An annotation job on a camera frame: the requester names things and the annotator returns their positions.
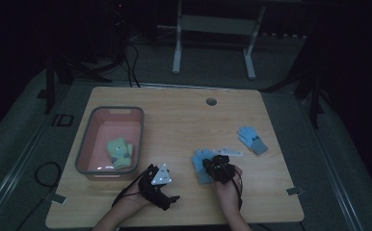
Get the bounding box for black hanging cables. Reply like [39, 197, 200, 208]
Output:
[115, 0, 142, 89]

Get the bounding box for green mitten with face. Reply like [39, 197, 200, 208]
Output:
[106, 137, 134, 170]

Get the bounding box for pink basin with grey rim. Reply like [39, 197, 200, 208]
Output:
[74, 105, 146, 181]

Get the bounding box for black tripod stand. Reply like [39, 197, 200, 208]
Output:
[37, 47, 113, 116]
[260, 41, 328, 130]

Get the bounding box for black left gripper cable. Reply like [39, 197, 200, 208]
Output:
[111, 167, 153, 208]

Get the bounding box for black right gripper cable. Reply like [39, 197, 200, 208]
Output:
[231, 168, 244, 212]

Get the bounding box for blue glove with dark buttons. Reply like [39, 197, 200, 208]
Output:
[237, 125, 269, 157]

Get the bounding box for plain blue glove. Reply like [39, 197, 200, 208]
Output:
[191, 148, 217, 186]

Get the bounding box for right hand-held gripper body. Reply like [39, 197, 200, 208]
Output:
[206, 146, 244, 185]

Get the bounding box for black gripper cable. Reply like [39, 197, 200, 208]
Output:
[111, 167, 153, 208]
[231, 168, 244, 212]

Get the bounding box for grey tape piece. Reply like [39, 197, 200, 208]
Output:
[50, 193, 67, 206]
[285, 187, 305, 196]

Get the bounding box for white metal desk frame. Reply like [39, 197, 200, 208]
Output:
[156, 0, 267, 81]

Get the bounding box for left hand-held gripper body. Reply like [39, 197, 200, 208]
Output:
[138, 163, 175, 212]

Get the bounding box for person's left hand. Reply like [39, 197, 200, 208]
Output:
[121, 181, 158, 210]

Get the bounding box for black floor cable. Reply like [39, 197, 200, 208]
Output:
[15, 161, 63, 231]

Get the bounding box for person's right hand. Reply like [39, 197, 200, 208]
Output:
[213, 165, 244, 201]

